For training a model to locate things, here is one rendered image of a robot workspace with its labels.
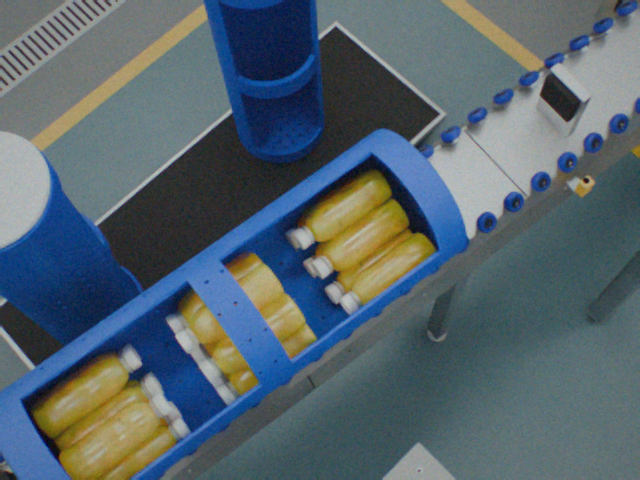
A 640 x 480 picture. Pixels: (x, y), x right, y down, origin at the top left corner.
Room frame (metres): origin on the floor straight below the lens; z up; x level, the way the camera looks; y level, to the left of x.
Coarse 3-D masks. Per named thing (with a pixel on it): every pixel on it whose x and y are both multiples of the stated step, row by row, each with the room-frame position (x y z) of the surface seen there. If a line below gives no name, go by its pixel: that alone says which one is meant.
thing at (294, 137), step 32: (224, 0) 1.27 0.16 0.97; (256, 0) 1.25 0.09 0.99; (288, 0) 1.50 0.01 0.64; (224, 32) 1.28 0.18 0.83; (256, 32) 1.52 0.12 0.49; (288, 32) 1.51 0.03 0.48; (224, 64) 1.31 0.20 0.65; (256, 64) 1.51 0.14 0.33; (288, 64) 1.51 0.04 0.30; (320, 64) 1.36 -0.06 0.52; (256, 96) 1.25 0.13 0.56; (288, 96) 1.49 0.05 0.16; (320, 96) 1.34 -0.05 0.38; (256, 128) 1.38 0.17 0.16; (288, 128) 1.37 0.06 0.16; (320, 128) 1.33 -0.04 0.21; (288, 160) 1.25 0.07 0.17
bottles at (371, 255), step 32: (384, 224) 0.62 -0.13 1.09; (320, 256) 0.57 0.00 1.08; (352, 256) 0.56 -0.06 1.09; (384, 256) 0.56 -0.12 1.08; (416, 256) 0.55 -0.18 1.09; (192, 288) 0.54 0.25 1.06; (352, 288) 0.50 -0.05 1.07; (384, 288) 0.49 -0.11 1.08; (192, 352) 0.41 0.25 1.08; (288, 352) 0.39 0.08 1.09; (128, 384) 0.38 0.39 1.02; (160, 384) 0.38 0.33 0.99; (256, 384) 0.34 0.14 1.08; (96, 416) 0.31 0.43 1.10; (64, 448) 0.26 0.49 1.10; (160, 448) 0.24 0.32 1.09
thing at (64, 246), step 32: (64, 224) 0.77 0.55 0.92; (0, 256) 0.67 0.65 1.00; (32, 256) 0.69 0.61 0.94; (64, 256) 0.72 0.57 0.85; (96, 256) 0.78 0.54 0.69; (0, 288) 0.68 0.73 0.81; (32, 288) 0.67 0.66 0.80; (64, 288) 0.69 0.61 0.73; (96, 288) 0.73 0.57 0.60; (128, 288) 0.80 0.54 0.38; (32, 320) 0.70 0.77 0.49; (64, 320) 0.67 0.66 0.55; (96, 320) 0.69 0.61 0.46
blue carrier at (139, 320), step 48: (384, 144) 0.72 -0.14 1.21; (288, 192) 0.67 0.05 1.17; (432, 192) 0.62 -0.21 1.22; (240, 240) 0.57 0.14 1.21; (432, 240) 0.62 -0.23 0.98; (240, 288) 0.47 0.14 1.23; (288, 288) 0.55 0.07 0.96; (96, 336) 0.42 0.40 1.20; (144, 336) 0.47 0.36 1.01; (240, 336) 0.39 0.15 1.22; (336, 336) 0.40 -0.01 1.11; (48, 384) 0.39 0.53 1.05; (192, 384) 0.38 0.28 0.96; (0, 432) 0.27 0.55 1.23; (192, 432) 0.28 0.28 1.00
